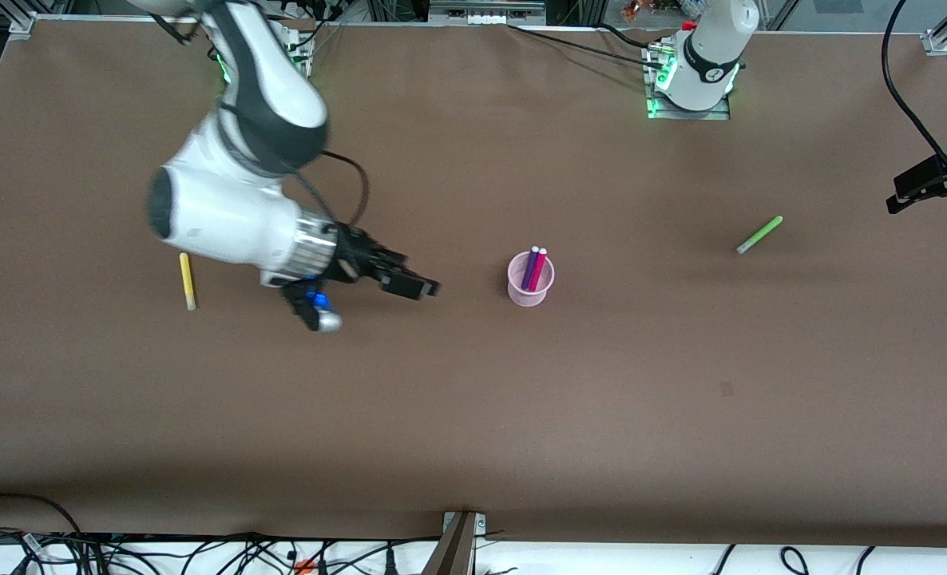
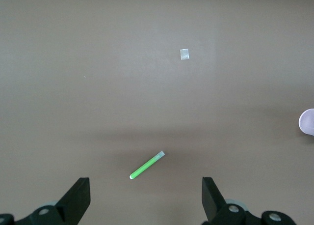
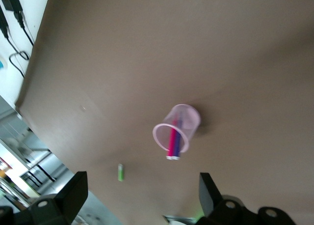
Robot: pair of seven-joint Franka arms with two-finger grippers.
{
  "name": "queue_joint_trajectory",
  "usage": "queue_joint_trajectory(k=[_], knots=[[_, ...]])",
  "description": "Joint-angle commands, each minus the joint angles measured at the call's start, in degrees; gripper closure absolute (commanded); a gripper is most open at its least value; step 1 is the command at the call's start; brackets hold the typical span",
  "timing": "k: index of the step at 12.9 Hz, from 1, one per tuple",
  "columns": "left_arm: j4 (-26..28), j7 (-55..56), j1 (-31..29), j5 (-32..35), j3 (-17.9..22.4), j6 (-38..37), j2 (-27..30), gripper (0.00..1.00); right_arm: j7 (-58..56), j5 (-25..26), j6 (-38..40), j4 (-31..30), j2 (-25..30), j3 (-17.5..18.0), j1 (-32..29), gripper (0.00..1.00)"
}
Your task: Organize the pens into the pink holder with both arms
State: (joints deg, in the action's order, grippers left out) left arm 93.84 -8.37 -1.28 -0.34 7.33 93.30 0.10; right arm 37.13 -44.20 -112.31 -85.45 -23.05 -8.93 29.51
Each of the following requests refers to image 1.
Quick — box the translucent pink cup holder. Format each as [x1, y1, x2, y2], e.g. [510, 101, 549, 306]
[508, 250, 557, 307]

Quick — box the green highlighter pen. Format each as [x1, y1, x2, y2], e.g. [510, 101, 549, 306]
[736, 216, 784, 255]

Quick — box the grey power strip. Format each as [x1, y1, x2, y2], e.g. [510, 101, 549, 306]
[429, 0, 548, 26]

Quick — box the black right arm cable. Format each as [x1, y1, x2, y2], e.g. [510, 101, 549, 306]
[290, 148, 371, 234]

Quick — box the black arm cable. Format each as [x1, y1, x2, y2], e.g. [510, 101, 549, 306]
[290, 148, 371, 234]
[881, 0, 947, 175]

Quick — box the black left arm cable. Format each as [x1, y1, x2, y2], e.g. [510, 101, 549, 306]
[881, 0, 947, 175]

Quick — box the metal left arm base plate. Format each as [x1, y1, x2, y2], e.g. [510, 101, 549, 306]
[646, 44, 732, 121]

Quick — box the metal table edge bracket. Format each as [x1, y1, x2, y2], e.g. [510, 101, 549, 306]
[426, 511, 488, 575]

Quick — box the long black table cable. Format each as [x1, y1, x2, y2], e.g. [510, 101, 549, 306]
[508, 23, 668, 69]

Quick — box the black looped floor cable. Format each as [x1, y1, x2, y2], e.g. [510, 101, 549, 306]
[0, 493, 85, 544]

